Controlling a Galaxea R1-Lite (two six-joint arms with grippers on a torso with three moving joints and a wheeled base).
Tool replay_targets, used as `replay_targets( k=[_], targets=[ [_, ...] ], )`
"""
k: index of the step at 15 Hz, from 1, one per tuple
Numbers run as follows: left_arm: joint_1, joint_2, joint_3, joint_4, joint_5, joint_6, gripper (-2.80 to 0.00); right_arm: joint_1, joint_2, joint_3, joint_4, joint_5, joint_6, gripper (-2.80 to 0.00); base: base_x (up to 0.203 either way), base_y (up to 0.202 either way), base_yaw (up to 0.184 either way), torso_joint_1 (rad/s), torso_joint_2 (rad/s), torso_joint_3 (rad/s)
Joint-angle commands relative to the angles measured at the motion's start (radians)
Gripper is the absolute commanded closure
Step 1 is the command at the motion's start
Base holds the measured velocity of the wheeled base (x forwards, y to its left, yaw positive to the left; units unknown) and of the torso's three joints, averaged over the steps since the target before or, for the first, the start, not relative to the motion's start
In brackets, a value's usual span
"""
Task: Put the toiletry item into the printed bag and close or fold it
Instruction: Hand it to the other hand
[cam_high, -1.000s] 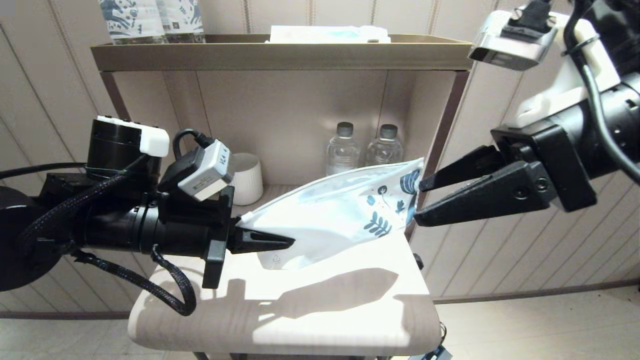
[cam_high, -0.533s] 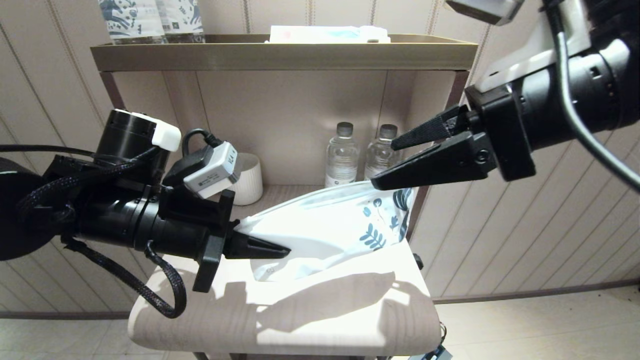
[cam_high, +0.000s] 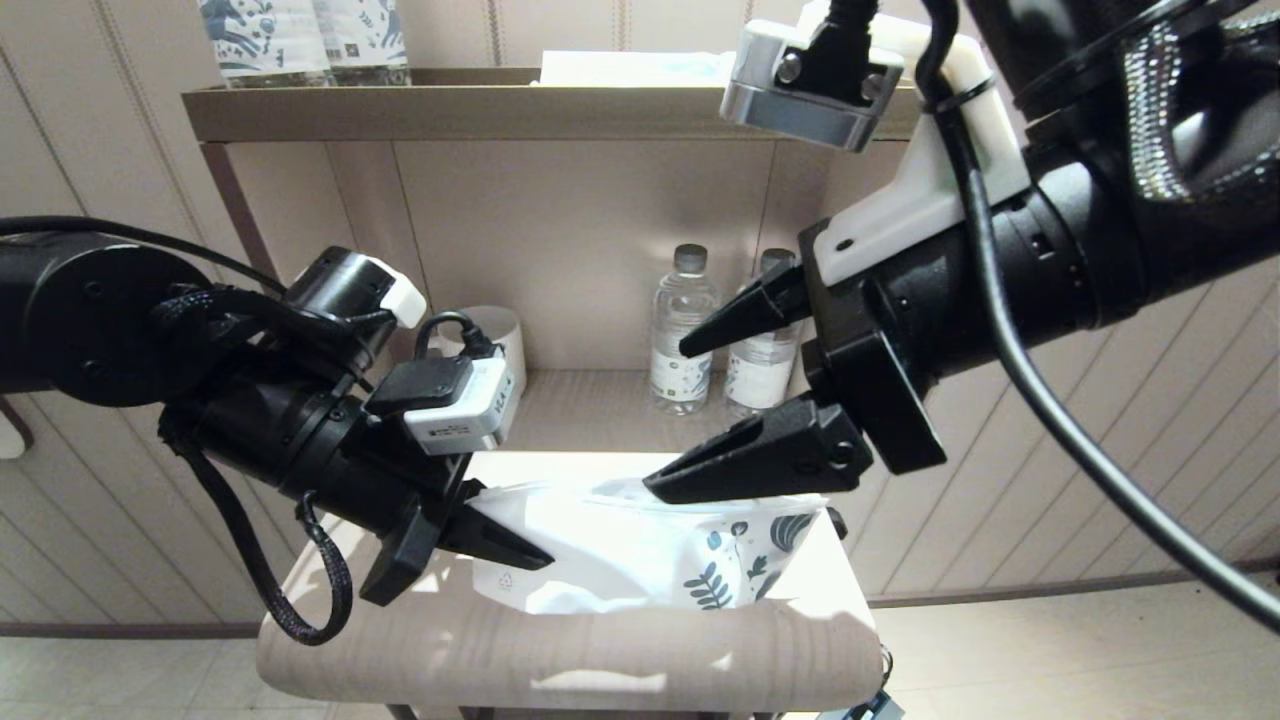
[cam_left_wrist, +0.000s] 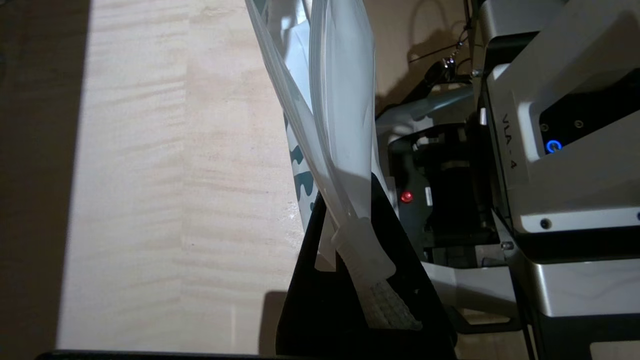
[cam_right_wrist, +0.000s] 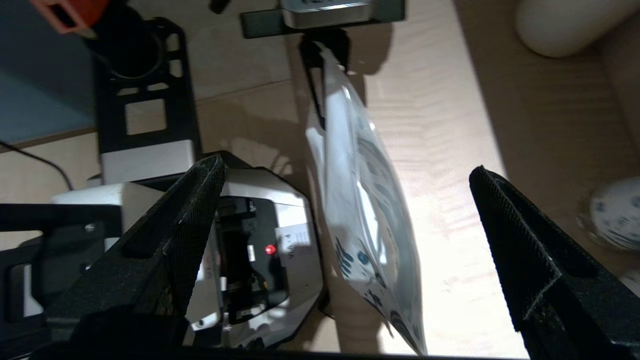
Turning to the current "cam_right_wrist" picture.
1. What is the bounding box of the white ribbed mug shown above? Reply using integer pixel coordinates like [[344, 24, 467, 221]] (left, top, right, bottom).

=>
[[515, 0, 640, 58]]

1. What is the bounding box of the beige wooden shelf unit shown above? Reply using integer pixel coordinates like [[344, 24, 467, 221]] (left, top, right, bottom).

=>
[[190, 0, 640, 360]]

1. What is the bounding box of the thin black floor cable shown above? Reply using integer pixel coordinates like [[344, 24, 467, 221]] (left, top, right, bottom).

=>
[[0, 140, 75, 192]]

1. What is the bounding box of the clear plastic water bottle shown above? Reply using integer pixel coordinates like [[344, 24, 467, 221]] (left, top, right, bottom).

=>
[[577, 177, 640, 251]]

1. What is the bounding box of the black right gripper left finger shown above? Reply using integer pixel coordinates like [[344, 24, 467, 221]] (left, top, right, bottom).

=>
[[45, 154, 227, 351]]

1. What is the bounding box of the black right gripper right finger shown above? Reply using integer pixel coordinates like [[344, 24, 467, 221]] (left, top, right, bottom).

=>
[[469, 165, 640, 360]]

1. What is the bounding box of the white blue-printed plastic bag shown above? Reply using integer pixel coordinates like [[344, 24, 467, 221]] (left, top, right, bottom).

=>
[[304, 42, 429, 356]]

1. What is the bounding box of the grey robot base chassis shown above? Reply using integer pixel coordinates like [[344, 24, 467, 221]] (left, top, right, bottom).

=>
[[0, 150, 328, 351]]

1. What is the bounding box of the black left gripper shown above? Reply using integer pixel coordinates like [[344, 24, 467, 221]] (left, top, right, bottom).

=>
[[240, 0, 406, 130]]

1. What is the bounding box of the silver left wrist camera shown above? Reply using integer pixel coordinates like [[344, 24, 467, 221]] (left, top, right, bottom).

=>
[[280, 0, 376, 29]]

